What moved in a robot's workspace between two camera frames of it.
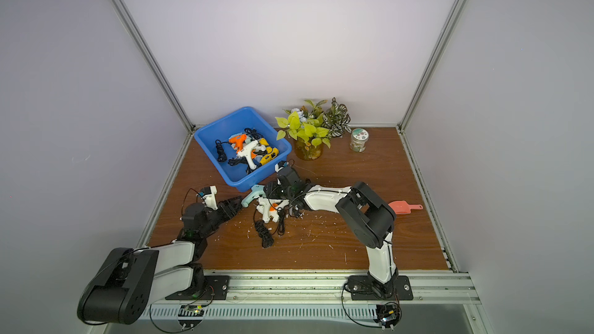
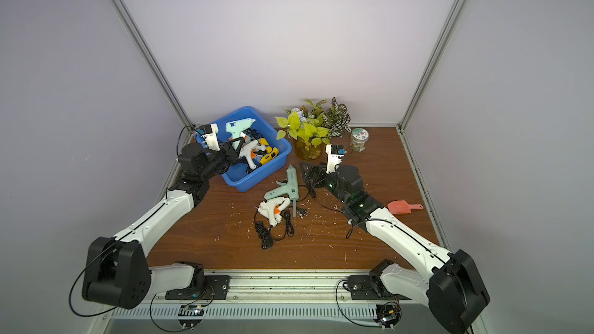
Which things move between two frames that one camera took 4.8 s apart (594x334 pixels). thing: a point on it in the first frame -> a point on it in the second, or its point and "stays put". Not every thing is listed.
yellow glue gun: (271, 152) stays put
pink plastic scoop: (402, 207) stays put
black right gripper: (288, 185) -> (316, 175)
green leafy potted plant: (309, 136) stays put
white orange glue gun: (269, 208) stays put
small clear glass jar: (359, 138) stays put
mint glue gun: (255, 190) -> (236, 129)
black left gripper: (231, 211) -> (227, 154)
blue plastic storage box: (244, 148) stays put
